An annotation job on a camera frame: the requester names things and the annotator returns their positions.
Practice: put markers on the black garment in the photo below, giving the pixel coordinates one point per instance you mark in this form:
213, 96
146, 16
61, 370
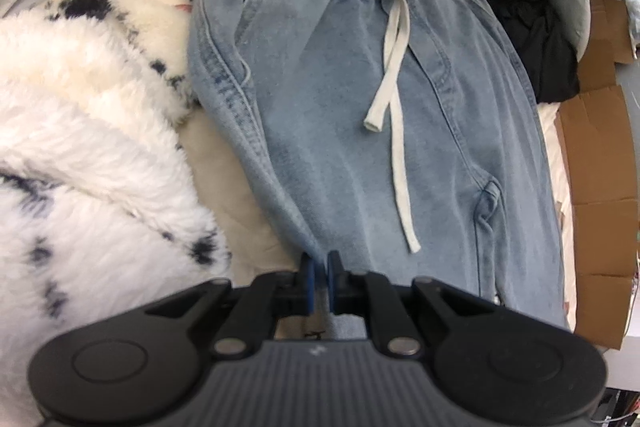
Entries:
540, 42

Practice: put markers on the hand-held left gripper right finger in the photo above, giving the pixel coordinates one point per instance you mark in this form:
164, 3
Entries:
334, 284

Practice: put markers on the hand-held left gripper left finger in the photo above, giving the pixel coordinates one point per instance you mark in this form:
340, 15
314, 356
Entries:
309, 284

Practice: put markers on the cream bear print bed sheet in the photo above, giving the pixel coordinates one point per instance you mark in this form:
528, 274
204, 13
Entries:
235, 207

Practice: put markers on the brown cardboard sheet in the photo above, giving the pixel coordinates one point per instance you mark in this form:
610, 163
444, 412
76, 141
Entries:
600, 187

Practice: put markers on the light blue denim pants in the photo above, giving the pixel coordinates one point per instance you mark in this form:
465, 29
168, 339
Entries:
325, 97

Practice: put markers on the white fluffy spotted blanket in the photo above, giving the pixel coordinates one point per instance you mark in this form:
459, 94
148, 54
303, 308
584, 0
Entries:
90, 147

